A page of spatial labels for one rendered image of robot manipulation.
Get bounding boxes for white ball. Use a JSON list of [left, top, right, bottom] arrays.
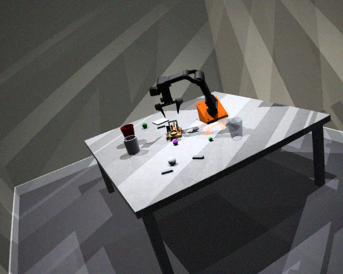
[[168, 157, 176, 165]]

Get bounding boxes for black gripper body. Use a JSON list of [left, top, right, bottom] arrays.
[[154, 93, 183, 110]]

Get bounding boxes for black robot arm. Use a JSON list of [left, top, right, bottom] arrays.
[[149, 69, 218, 116]]

